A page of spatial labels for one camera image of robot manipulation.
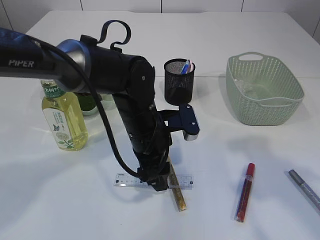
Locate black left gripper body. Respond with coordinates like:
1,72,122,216
132,132,172,186

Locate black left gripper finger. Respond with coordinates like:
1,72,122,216
151,175,168,192

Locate clear plastic ruler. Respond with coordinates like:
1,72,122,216
113,173,194,190

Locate red glitter glue pen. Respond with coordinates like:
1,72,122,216
235,163,255,223

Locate blue scissors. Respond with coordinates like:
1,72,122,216
180,59,190,75

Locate pink purple scissors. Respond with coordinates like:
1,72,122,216
187,59,194,73

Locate jasmine tea bottle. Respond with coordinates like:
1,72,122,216
40,79,88,151

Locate clear plastic sheet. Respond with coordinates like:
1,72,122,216
234,79,254,96

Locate silver glitter glue pen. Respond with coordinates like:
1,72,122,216
288,169,320,211

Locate purple grape bunch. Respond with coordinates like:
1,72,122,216
75,93,96,112

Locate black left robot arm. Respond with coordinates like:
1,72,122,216
0,22,172,191

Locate gold glitter glue pen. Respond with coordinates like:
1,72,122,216
167,157,187,212

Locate black mesh pen holder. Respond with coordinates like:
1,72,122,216
164,58,196,106

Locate green wavy plate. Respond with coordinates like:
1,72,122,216
75,93,116,116

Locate green woven plastic basket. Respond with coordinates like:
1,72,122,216
225,52,305,126

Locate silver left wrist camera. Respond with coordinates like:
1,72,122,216
159,104,200,141

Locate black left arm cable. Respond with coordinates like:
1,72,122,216
32,20,151,180

